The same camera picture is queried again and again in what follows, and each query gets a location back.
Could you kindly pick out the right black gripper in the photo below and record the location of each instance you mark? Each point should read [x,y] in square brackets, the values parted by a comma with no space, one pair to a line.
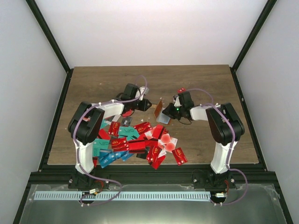
[170,108]

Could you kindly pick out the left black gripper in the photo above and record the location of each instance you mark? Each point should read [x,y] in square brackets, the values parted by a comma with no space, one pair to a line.
[145,102]

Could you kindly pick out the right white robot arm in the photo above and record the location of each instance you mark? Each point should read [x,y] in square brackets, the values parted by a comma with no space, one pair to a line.
[225,125]

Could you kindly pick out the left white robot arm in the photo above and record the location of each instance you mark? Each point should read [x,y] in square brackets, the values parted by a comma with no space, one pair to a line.
[85,123]

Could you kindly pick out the lone red card far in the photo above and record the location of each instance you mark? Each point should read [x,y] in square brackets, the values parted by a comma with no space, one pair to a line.
[181,90]

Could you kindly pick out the red gold card upper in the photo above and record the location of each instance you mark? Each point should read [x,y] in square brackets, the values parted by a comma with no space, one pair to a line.
[143,127]

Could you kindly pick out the black VIP card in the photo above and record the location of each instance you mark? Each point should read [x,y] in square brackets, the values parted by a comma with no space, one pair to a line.
[126,121]

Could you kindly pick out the white red circle card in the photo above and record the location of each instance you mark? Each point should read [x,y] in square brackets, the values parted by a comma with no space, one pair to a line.
[167,143]

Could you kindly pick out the teal VIP card centre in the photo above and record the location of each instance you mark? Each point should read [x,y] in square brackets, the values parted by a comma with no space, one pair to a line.
[129,132]

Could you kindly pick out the red VIP card right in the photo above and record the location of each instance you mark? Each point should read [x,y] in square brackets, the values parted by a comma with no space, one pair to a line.
[179,156]

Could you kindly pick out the red gold VIP card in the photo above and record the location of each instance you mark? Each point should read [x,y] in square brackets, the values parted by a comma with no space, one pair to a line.
[119,144]

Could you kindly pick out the teal card left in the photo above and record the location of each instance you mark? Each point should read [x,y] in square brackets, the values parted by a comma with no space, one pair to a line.
[100,147]

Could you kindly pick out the blue card front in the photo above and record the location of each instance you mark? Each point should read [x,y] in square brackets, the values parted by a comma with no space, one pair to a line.
[111,157]

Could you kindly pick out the light blue slotted strip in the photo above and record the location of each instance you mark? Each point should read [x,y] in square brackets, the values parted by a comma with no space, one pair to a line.
[125,196]

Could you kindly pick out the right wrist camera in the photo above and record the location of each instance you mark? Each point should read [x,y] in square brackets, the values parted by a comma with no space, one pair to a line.
[176,101]

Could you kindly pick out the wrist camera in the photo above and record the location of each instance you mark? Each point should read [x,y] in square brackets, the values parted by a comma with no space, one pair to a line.
[144,90]
[176,101]

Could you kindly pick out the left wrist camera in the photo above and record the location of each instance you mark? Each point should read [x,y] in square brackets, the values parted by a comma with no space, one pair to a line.
[144,90]

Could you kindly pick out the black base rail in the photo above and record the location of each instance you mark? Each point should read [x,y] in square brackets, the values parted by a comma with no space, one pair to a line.
[200,176]

